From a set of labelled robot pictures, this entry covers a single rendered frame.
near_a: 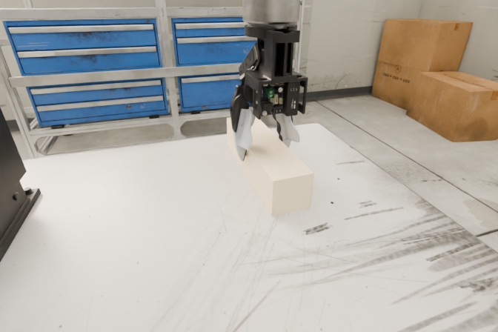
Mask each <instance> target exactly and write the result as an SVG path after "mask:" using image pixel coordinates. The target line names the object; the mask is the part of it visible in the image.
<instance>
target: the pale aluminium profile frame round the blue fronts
mask: <svg viewBox="0 0 498 332"><path fill-rule="evenodd" d="M23 2H24V6H25V8H34V6H33V3H32V0H23ZM155 3H156V7H158V8H159V17H157V19H158V25H159V35H158V36H159V40H160V42H161V48H162V58H163V65H164V67H160V68H148V69H135V70H111V71H98V72H86V73H63V74H50V75H37V76H14V77H12V76H11V74H10V70H9V68H8V66H7V62H6V60H5V57H4V54H3V52H2V49H1V46H11V45H10V42H9V39H0V80H1V83H2V86H3V88H4V91H5V93H6V95H7V99H8V101H9V103H10V106H11V108H12V111H13V114H14V116H15V118H16V121H17V124H18V126H19V129H20V131H21V134H22V137H23V139H24V142H25V144H26V146H27V149H28V152H29V154H30V158H31V159H34V158H41V157H47V156H58V155H64V154H70V153H81V152H88V151H94V150H105V149H111V148H117V147H128V146H134V145H146V144H152V143H157V142H169V141H175V140H181V139H192V138H199V137H204V136H215V135H222V134H228V132H227V131H225V132H219V133H208V134H202V135H195V136H186V135H184V134H183V133H182V132H181V130H180V128H181V126H182V125H183V124H184V122H186V121H193V120H200V119H212V118H219V117H226V116H230V109H225V110H212V111H205V112H200V110H197V111H191V112H190V113H183V114H179V111H181V106H178V105H177V99H180V98H179V94H177V93H179V88H178V87H176V86H175V80H174V76H191V75H202V74H213V73H234V72H239V67H240V65H241V64H242V63H233V64H209V65H196V66H184V67H173V61H172V54H171V48H170V40H173V34H169V29H168V23H167V11H166V4H165V0H155ZM304 6H305V0H302V4H301V5H300V8H299V20H298V22H297V23H295V25H297V30H300V38H299V42H294V46H293V67H292V70H293V71H295V72H297V73H299V63H300V53H301V43H302V25H303V15H304ZM162 7H163V11H164V17H162ZM301 7H302V14H301V15H300V10H301ZM159 77H165V81H166V87H167V88H165V91H166V97H167V100H168V103H167V107H168V112H169V113H170V115H168V116H159V115H152V116H149V117H147V118H140V119H125V120H118V121H111V122H97V123H90V124H76V125H70V124H59V125H52V126H51V127H47V128H40V127H39V123H38V120H37V118H35V119H34V120H33V121H32V122H31V123H30V124H29V121H28V119H27V116H26V113H35V112H34V109H33V107H23V106H22V103H21V100H20V98H19V95H18V92H17V89H16V88H17V87H31V86H42V85H52V84H73V83H84V82H104V81H115V80H127V79H148V78H159ZM166 123H167V124H168V125H170V126H171V127H173V135H172V136H171V137H170V138H169V139H160V140H154V141H148V142H137V143H130V144H124V145H113V146H107V147H95V148H89V149H83V150H72V151H65V152H59V153H48V151H49V150H50V149H51V147H52V146H53V144H54V142H55V141H56V140H57V138H58V137H59V135H63V136H70V135H73V134H74V133H86V132H93V131H100V130H112V129H119V128H126V127H139V126H146V125H159V124H166ZM39 128H40V129H39ZM45 136H47V138H46V139H45V140H44V142H43V143H42V144H41V146H40V147H39V148H38V145H37V144H36V143H37V139H40V138H41V137H45Z"/></svg>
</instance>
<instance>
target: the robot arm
mask: <svg viewBox="0 0 498 332"><path fill-rule="evenodd" d="M301 4H302V0H242V20H243V21H244V22H245V23H248V24H246V25H245V36H248V37H254V38H257V43H255V44H254V46H253V47H252V48H251V50H250V52H249V54H248V55H247V56H246V58H245V60H244V61H243V62H242V64H241V65H240V67H239V79H240V82H241V85H236V90H235V93H234V95H233V98H232V99H231V103H230V119H231V125H232V129H233V138H234V142H235V146H236V151H237V153H238V155H239V158H240V159H241V161H244V160H245V155H246V152H247V150H250V148H251V145H252V141H253V139H252V134H251V126H252V125H253V123H254V121H255V118H257V119H261V116H267V115H273V118H274V119H275V120H276V123H277V129H276V131H277V133H278V134H279V139H280V140H281V141H282V142H283V143H284V144H285V145H286V146H287V147H288V148H289V146H290V143H291V140H292V141H295V142H299V141H300V135H299V132H298V130H297V129H296V128H295V126H294V125H293V117H292V116H296V115H297V114H298V111H299V112H300V113H302V114H305V104H306V96H307V88H308V77H306V76H303V75H302V74H300V73H297V72H295V71H293V70H292V67H293V46H294V42H299V38H300V30H297V25H295V24H294V23H297V22H298V20H299V8H300V5H301ZM300 86H302V87H304V93H303V102H302V104H301V103H299V92H300ZM248 102H249V103H251V105H252V107H253V109H252V110H251V109H249V103H248Z"/></svg>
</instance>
